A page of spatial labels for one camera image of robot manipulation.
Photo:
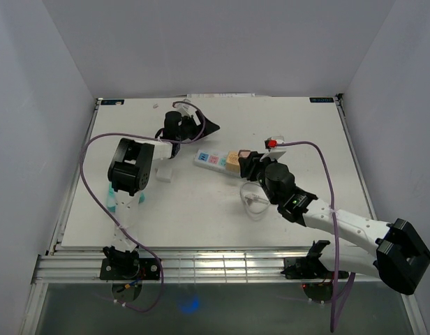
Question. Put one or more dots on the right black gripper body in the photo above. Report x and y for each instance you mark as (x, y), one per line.
(257, 169)

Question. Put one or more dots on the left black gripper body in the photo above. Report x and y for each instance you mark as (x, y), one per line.
(188, 128)

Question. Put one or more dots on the pink small plug adapter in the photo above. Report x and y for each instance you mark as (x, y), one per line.
(243, 154)

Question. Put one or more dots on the beige cube socket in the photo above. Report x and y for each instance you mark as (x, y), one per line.
(232, 162)

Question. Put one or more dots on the white colourful power strip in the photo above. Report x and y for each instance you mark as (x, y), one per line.
(213, 160)

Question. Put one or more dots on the white square charger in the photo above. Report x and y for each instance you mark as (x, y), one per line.
(164, 174)

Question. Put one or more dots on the teal triangular socket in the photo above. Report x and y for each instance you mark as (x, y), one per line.
(110, 202)

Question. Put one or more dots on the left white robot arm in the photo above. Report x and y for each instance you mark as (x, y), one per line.
(129, 174)

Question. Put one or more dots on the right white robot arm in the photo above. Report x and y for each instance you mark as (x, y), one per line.
(393, 252)

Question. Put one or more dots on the left blue corner label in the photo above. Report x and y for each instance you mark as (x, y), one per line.
(112, 102)

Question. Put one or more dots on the blue corner label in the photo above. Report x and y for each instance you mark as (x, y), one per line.
(321, 100)
(112, 102)

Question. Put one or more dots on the right blue corner label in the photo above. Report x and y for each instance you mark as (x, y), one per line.
(321, 100)

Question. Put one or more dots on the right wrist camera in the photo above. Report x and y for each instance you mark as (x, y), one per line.
(274, 148)

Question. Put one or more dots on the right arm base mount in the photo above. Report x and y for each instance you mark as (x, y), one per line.
(317, 280)

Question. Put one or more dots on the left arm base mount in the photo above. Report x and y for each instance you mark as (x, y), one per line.
(127, 271)

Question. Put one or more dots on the aluminium rail frame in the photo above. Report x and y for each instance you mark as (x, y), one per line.
(180, 267)

